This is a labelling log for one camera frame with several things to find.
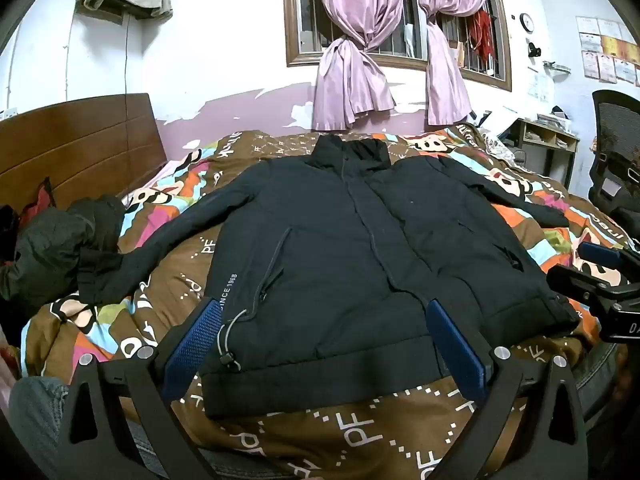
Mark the pink curtain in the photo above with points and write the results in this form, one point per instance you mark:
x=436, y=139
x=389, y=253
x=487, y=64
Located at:
x=445, y=60
x=350, y=35

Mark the round wall clock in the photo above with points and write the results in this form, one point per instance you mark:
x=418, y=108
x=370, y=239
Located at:
x=526, y=21

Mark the black mesh office chair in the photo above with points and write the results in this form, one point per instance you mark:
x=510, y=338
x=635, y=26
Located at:
x=617, y=155

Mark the small wall shelf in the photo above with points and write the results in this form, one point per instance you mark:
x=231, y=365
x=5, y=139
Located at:
x=556, y=66

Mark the wooden side desk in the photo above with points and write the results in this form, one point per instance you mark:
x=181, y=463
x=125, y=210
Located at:
x=547, y=145

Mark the wall certificates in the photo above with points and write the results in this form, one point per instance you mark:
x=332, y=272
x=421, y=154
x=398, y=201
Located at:
x=607, y=52

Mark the wooden headboard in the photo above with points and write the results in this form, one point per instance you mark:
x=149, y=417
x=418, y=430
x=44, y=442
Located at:
x=85, y=145

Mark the person's jeans leg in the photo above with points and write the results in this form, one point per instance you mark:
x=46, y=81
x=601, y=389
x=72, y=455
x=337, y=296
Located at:
x=40, y=410

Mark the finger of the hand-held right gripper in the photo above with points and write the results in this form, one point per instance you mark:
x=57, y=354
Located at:
x=600, y=254
x=585, y=285

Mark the white wall calendar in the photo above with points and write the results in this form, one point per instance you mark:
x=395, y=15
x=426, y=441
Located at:
x=539, y=85

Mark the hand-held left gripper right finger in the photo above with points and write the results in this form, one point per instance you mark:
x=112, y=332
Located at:
x=457, y=345

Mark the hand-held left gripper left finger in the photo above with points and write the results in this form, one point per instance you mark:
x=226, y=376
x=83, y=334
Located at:
x=192, y=345

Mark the black padded jacket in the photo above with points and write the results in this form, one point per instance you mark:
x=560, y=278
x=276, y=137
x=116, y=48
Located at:
x=350, y=240

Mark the dark green jacket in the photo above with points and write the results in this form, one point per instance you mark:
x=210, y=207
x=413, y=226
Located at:
x=55, y=245

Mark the colourful printed blanket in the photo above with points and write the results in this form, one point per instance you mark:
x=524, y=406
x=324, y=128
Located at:
x=320, y=440

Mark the red cloth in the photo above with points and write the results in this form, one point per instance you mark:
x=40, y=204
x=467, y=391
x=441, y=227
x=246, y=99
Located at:
x=37, y=202

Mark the pink tied curtains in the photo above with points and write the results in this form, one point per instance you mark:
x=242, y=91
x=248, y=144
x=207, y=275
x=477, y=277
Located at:
x=400, y=35

